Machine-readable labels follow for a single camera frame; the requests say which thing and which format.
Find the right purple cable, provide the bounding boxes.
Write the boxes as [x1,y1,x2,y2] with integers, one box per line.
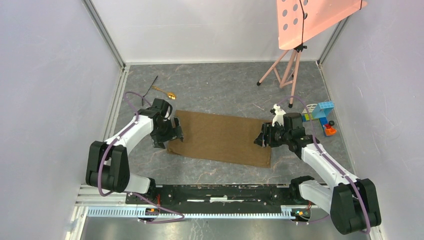
[276,96,372,233]

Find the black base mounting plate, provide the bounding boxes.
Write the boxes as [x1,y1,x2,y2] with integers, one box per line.
[144,184,314,214]

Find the colourful toy block structure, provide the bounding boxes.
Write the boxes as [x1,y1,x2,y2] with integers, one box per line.
[301,101,337,137]

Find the gold spoon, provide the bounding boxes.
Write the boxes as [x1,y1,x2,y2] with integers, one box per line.
[151,85,177,100]

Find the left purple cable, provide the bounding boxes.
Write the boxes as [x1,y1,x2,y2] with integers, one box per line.
[96,91,185,225]

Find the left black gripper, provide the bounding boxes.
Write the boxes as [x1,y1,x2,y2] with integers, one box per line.
[150,116,183,150]

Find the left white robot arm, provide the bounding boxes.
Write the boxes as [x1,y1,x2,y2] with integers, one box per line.
[85,98,184,204]

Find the purple cable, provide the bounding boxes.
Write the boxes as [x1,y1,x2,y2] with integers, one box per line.
[276,96,372,233]
[96,91,185,225]

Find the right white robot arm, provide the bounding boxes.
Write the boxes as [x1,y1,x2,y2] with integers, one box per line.
[254,112,382,235]

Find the brown cloth napkin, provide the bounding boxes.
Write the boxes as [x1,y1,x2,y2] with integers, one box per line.
[167,110,272,168]

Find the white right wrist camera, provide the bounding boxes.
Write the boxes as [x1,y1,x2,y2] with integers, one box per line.
[270,104,286,127]

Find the pink music stand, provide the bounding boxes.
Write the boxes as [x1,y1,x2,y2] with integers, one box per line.
[256,0,368,96]

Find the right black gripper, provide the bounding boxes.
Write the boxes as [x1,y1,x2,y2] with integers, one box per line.
[253,122,291,148]

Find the black fork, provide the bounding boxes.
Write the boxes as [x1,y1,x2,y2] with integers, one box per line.
[141,75,159,106]

